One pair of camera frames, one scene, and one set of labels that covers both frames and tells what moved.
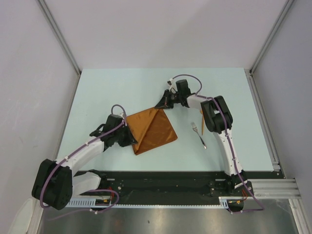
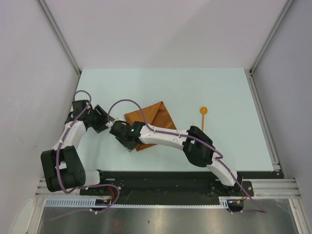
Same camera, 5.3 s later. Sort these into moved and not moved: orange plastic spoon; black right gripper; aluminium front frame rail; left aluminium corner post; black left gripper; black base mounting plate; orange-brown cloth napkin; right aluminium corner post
Moved: orange-brown cloth napkin; black right gripper; black left gripper
Not moved: orange plastic spoon; left aluminium corner post; right aluminium corner post; black base mounting plate; aluminium front frame rail
